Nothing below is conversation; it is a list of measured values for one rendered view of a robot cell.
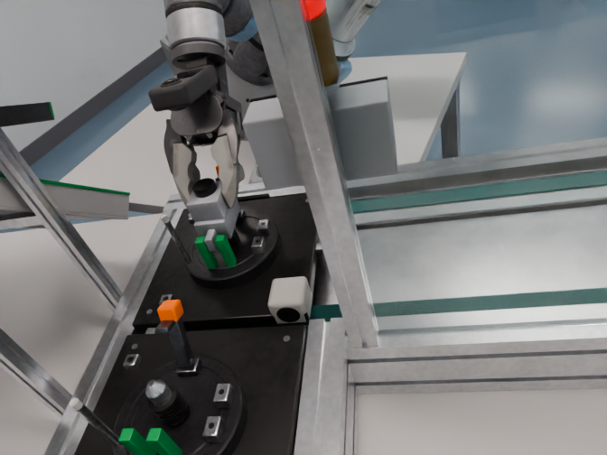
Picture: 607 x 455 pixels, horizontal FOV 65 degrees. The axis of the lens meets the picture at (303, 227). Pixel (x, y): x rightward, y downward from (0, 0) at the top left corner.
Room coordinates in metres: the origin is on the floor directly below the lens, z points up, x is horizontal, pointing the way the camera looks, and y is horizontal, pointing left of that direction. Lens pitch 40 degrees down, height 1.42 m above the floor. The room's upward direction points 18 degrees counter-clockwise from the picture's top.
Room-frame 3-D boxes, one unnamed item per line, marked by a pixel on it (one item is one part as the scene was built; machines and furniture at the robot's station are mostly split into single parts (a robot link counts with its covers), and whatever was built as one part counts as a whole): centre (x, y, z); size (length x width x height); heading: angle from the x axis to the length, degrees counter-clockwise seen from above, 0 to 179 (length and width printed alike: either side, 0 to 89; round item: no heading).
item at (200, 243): (0.49, 0.13, 1.01); 0.01 x 0.01 x 0.05; 72
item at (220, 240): (0.48, 0.11, 1.01); 0.01 x 0.01 x 0.05; 72
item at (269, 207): (0.53, 0.11, 0.96); 0.24 x 0.24 x 0.02; 72
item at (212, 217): (0.52, 0.11, 1.06); 0.08 x 0.04 x 0.07; 163
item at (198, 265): (0.53, 0.11, 0.98); 0.14 x 0.14 x 0.02
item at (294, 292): (0.41, 0.04, 0.97); 0.05 x 0.05 x 0.04; 72
